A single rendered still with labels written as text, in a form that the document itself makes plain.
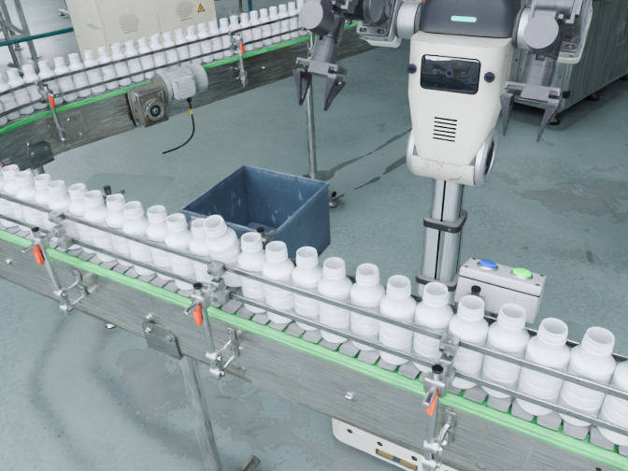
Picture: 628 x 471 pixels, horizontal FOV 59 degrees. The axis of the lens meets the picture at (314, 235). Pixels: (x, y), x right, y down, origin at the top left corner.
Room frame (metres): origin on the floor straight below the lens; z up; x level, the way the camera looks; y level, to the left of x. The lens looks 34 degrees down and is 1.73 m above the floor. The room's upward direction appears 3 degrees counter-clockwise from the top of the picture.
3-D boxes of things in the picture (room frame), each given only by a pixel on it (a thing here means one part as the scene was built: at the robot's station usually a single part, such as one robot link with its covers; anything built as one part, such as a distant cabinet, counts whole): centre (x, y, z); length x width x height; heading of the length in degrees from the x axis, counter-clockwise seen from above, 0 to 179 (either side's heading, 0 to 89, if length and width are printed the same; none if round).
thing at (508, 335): (0.61, -0.29, 1.08); 0.06 x 0.06 x 0.17
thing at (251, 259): (0.86, 0.12, 1.08); 0.06 x 0.06 x 0.17
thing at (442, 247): (1.38, -0.39, 0.65); 0.11 x 0.11 x 0.40; 59
